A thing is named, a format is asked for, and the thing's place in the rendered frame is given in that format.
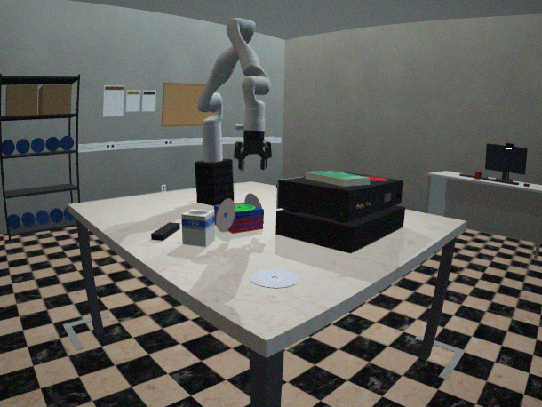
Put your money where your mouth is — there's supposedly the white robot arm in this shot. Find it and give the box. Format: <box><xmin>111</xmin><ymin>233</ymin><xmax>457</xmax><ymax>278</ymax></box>
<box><xmin>197</xmin><ymin>18</ymin><xmax>271</xmax><ymax>163</ymax></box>

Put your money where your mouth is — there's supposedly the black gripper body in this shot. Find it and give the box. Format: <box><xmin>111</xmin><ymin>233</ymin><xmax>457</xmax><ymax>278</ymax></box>
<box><xmin>243</xmin><ymin>130</ymin><xmax>265</xmax><ymax>155</ymax></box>

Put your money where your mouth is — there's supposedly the orange cd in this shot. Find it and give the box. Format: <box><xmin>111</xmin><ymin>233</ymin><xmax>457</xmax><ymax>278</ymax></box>
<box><xmin>244</xmin><ymin>194</ymin><xmax>262</xmax><ymax>209</ymax></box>

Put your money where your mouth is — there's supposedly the black rectangular bar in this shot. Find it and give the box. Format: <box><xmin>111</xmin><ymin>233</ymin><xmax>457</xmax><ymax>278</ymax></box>
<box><xmin>151</xmin><ymin>222</ymin><xmax>180</xmax><ymax>241</ymax></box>

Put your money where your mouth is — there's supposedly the green cd with red label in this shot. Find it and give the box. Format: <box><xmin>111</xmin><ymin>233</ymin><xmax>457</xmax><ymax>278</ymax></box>
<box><xmin>235</xmin><ymin>204</ymin><xmax>256</xmax><ymax>211</ymax></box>

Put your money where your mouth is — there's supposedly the grey disc with centre hole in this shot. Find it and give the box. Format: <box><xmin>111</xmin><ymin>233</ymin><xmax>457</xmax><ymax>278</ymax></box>
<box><xmin>216</xmin><ymin>198</ymin><xmax>235</xmax><ymax>232</ymax></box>

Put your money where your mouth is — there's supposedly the silver cd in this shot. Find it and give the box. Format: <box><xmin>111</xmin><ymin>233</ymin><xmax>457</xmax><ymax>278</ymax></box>
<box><xmin>250</xmin><ymin>269</ymin><xmax>299</xmax><ymax>288</ymax></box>

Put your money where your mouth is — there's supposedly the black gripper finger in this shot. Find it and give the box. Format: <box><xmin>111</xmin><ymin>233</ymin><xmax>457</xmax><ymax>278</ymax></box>
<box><xmin>234</xmin><ymin>141</ymin><xmax>255</xmax><ymax>171</ymax></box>
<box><xmin>257</xmin><ymin>141</ymin><xmax>272</xmax><ymax>170</ymax></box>

